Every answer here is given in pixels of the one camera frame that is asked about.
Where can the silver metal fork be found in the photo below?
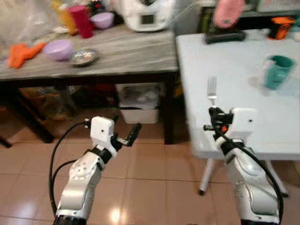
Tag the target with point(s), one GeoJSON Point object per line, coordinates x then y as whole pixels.
{"type": "Point", "coordinates": [212, 91]}

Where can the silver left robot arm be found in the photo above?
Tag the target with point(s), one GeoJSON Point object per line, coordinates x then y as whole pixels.
{"type": "Point", "coordinates": [82, 185]}

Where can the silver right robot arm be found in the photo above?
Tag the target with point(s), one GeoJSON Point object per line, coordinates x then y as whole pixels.
{"type": "Point", "coordinates": [253, 187]}

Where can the white storage bin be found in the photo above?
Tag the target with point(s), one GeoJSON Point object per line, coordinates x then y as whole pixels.
{"type": "Point", "coordinates": [139, 105]}

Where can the white folding table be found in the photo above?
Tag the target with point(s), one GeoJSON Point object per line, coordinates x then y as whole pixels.
{"type": "Point", "coordinates": [234, 65]}

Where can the dark table with marble top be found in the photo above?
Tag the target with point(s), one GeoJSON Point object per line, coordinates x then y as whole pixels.
{"type": "Point", "coordinates": [131, 54]}

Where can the yellowish bag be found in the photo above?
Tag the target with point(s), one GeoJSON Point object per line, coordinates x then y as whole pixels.
{"type": "Point", "coordinates": [47, 103]}

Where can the shiny steel bowl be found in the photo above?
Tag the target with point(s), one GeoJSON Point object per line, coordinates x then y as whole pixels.
{"type": "Point", "coordinates": [82, 56]}

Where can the teal plastic mug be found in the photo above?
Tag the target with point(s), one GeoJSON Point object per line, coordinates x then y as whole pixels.
{"type": "Point", "coordinates": [277, 72]}

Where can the black flat base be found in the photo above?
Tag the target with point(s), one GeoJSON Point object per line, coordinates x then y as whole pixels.
{"type": "Point", "coordinates": [225, 36]}

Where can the large purple plastic bowl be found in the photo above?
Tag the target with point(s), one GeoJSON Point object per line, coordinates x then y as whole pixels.
{"type": "Point", "coordinates": [58, 49]}

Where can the pink oval object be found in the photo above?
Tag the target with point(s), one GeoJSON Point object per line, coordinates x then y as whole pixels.
{"type": "Point", "coordinates": [228, 13]}

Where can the small purple plastic bowl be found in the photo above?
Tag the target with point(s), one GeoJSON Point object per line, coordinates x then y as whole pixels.
{"type": "Point", "coordinates": [102, 20]}

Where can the red plastic tumbler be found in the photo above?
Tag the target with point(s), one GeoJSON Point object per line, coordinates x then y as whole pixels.
{"type": "Point", "coordinates": [81, 21]}

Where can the orange and black container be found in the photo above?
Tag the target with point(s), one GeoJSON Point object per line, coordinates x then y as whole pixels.
{"type": "Point", "coordinates": [281, 27]}

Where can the white kitchen appliance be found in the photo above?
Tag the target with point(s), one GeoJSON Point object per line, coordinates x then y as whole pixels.
{"type": "Point", "coordinates": [147, 16]}

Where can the orange plastic bottle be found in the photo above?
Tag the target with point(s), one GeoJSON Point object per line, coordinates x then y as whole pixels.
{"type": "Point", "coordinates": [66, 19]}

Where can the orange cloth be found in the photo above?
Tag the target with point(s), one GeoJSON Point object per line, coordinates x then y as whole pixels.
{"type": "Point", "coordinates": [23, 54]}

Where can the clear plastic bag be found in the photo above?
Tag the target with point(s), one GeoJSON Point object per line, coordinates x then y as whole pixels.
{"type": "Point", "coordinates": [26, 18]}

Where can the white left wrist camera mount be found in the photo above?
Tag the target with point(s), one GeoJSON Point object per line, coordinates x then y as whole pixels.
{"type": "Point", "coordinates": [102, 129]}

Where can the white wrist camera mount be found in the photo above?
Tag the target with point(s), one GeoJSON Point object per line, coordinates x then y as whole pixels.
{"type": "Point", "coordinates": [102, 129]}
{"type": "Point", "coordinates": [243, 123]}

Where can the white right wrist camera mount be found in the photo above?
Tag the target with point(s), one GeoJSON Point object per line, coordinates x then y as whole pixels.
{"type": "Point", "coordinates": [243, 123]}

